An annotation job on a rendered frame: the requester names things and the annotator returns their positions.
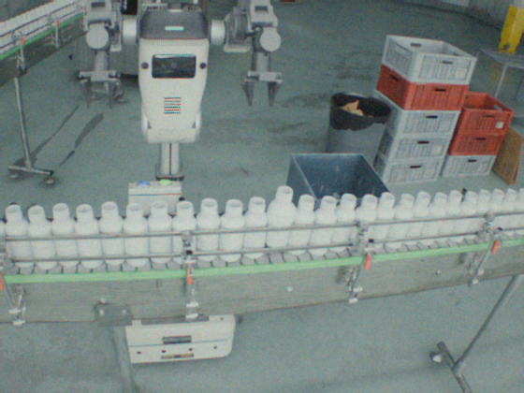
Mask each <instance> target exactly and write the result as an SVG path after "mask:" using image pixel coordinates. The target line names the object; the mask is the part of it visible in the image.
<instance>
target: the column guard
mask: <svg viewBox="0 0 524 393"><path fill-rule="evenodd" d="M506 14H507V16H506V17H505V18H506V19H505V23H504V24H503V28H502V33H501V38H500V40H499V41H500V42H499V43H498V46H497V48H496V51H498V52H507V53H514V54H516V49H517V44H518V42H519V40H520V37H521V34H522V30H523V27H524V9H522V8H519V7H514V6H511V5H510V6H509V9H508V12H507V13H506Z"/></svg>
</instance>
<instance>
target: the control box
mask: <svg viewBox="0 0 524 393"><path fill-rule="evenodd" d="M128 195H129V197H128V198H129V204H130V203H138V204H140V205H141V208H142V213H151V210H152V203H153V202H154V201H155V200H164V201H166V203H167V210H168V213H175V203H179V197H180V196H181V187H180V184H179V181H170V184H160V182H149V184H147V185H138V182H130V183H129V188H128Z"/></svg>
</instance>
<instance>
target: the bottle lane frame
mask: <svg viewBox="0 0 524 393"><path fill-rule="evenodd" d="M502 242H503V244H504V245H505V247H503V248H502V247H501V246H500V245H499V246H498V248H497V250H496V251H495V253H494V254H490V255H489V257H488V259H487V260H486V263H485V265H484V267H483V272H484V273H483V275H482V276H480V278H479V279H478V282H483V281H490V280H491V279H500V278H506V277H508V276H514V275H521V274H524V237H523V238H521V239H518V240H517V238H516V239H515V240H509V239H508V240H502ZM447 245H448V244H447ZM488 245H489V242H488V243H485V242H484V243H480V244H477V243H475V244H467V245H458V246H457V247H450V246H449V245H448V247H445V248H441V247H439V246H438V248H434V249H430V248H429V249H428V250H422V251H420V250H419V248H418V251H409V250H408V248H407V252H399V251H398V250H397V249H396V250H397V252H396V253H395V254H388V253H387V252H386V253H385V254H384V255H376V254H375V253H374V255H373V256H374V257H375V259H376V261H377V262H376V263H375V264H373V263H372V262H371V263H370V265H369V267H368V268H367V269H364V272H363V274H362V277H361V280H360V283H359V284H360V285H361V290H360V293H358V295H357V300H365V299H375V298H382V297H392V296H397V295H400V294H409V293H418V292H419V291H427V290H436V289H438V288H444V287H452V286H456V285H461V284H468V283H469V279H470V278H472V276H471V274H470V271H469V267H470V265H471V264H472V263H474V260H473V258H474V256H475V254H476V253H479V252H480V253H481V254H480V255H479V257H478V259H477V263H476V264H477V265H479V264H480V262H481V260H482V257H483V255H484V253H485V252H486V250H487V248H488ZM336 256H337V255H336ZM361 258H362V256H361V255H360V256H359V257H352V256H351V255H350V254H349V257H346V258H338V256H337V257H336V258H333V259H326V258H325V257H324V259H320V260H313V259H312V257H311V260H307V261H306V262H299V261H298V258H297V262H293V263H286V262H285V261H284V262H283V263H280V264H271V262H270V261H269V263H268V264H266V265H257V263H256V261H255V264H254V265H252V266H243V265H242V264H241V262H240V265H239V266H237V267H229V266H228V265H227V263H226V266H225V267H224V268H214V267H213V266H212V263H211V266H210V267H209V268H199V267H198V266H196V269H194V277H193V280H196V288H195V290H194V291H196V294H197V300H196V301H197V306H196V313H197V317H202V316H212V315H221V314H241V313H259V312H268V311H279V310H289V309H298V308H305V307H308V306H317V305H327V304H336V303H345V302H346V297H348V296H349V293H350V290H349V289H350V286H348V285H349V282H350V279H353V277H354V276H352V273H353V270H354V268H359V265H360V261H361ZM75 272H76V273H74V274H72V273H64V270H63V269H62V271H61V273H60V274H55V273H51V274H49V270H47V272H46V274H34V270H33V272H32V274H30V275H27V274H20V270H19V272H18V273H17V275H13V274H9V275H6V276H5V278H6V281H7V286H8V290H9V293H10V295H11V298H12V300H13V303H14V306H17V303H18V298H19V295H18V292H17V289H16V286H22V288H23V291H24V293H25V295H22V298H27V302H28V304H29V306H26V309H25V315H24V317H23V318H24V320H25V323H26V324H32V323H35V324H39V323H44V324H47V323H53V324H55V323H70V322H72V323H78V322H83V323H86V322H96V319H95V313H94V308H95V307H96V305H97V304H101V305H105V304H111V303H116V304H122V303H124V304H126V305H127V306H129V307H130V311H131V317H132V320H134V321H138V320H147V319H150V320H155V319H165V318H169V319H173V318H183V317H185V306H186V295H185V274H186V270H182V265H181V269H172V270H169V269H168V267H167V266H166V269H165V270H162V269H159V270H153V267H152V266H151V268H150V270H146V271H138V268H137V267H136V270H135V271H123V268H122V267H121V270H120V271H119V272H109V271H108V269H107V268H106V269H105V272H97V273H94V272H93V269H91V271H90V273H89V272H85V273H78V269H76V271H75ZM0 324H13V318H12V316H11V315H10V313H9V309H8V306H7V301H6V298H5V295H4V292H3V291H2V290H0Z"/></svg>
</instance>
